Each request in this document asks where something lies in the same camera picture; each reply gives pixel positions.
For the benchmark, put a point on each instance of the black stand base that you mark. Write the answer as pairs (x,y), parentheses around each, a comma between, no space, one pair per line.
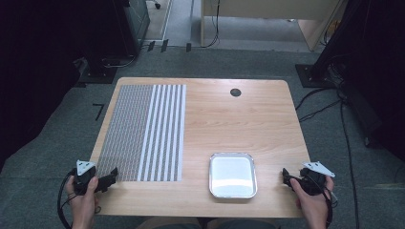
(98,68)
(313,76)

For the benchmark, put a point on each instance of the person's left hand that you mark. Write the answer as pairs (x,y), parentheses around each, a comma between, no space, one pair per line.
(83,203)

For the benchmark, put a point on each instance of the dark metal cabinet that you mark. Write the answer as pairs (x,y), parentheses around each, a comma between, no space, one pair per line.
(138,22)

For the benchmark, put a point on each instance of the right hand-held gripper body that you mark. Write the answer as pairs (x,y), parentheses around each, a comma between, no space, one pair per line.
(313,181)

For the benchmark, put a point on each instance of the light wooden desk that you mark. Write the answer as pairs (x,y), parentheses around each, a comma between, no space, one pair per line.
(270,8)

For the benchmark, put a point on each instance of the silver metal tray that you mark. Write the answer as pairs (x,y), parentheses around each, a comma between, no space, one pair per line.
(232,175)

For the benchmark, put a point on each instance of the black curtain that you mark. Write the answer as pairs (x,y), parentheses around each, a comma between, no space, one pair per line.
(38,63)
(379,63)

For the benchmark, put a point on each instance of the person's right hand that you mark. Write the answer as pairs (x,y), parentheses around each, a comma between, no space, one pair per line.
(313,205)

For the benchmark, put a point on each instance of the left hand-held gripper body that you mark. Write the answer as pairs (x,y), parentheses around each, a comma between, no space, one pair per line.
(83,181)

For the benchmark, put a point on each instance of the black floor tape strip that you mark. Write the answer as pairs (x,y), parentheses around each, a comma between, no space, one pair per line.
(164,45)
(188,47)

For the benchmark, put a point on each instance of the grey striped woven placemat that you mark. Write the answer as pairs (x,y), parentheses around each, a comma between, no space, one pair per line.
(141,133)

